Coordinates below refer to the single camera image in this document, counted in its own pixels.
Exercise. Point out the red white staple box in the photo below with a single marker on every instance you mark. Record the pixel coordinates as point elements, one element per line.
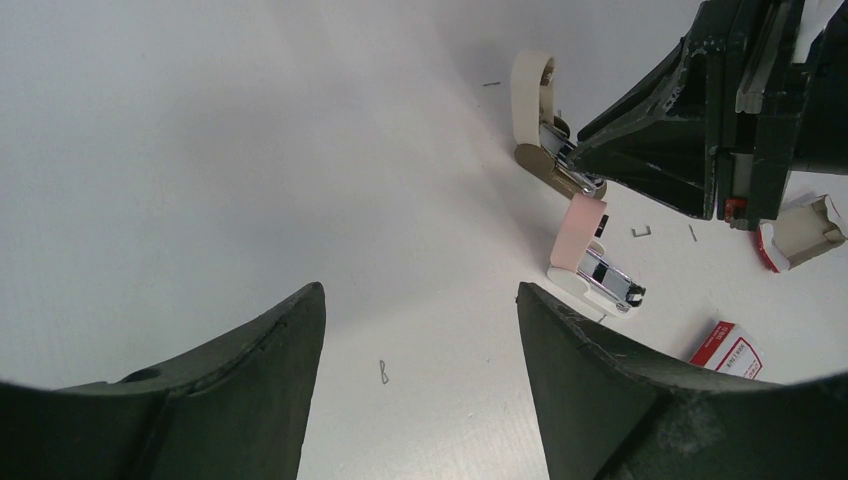
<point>730,350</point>

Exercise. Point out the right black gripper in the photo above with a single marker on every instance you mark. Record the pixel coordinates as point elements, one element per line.
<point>715,130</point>

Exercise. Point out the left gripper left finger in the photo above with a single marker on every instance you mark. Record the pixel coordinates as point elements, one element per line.
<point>235,407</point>

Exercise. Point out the beige stapler cap piece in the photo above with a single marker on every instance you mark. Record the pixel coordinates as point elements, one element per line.
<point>531,95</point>

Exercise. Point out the pink white mini stapler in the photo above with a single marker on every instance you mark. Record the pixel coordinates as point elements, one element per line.
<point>591,285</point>

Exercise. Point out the metal stapler magazine piece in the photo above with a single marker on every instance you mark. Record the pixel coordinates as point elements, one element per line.
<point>547,162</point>

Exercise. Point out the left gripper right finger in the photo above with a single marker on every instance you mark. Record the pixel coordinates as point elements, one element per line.
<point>609,407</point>

